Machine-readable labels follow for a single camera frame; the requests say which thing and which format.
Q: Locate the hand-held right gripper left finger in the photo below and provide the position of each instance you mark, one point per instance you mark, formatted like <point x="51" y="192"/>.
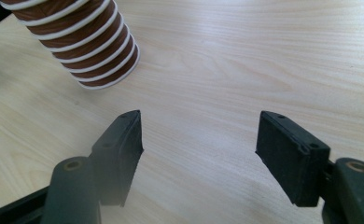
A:
<point x="121" y="155"/>

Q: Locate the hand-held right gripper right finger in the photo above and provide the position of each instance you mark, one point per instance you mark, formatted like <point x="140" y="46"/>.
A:
<point x="292" y="161"/>

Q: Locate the stack of brown paper cups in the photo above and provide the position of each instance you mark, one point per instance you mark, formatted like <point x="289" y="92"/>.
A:
<point x="83" y="46"/>

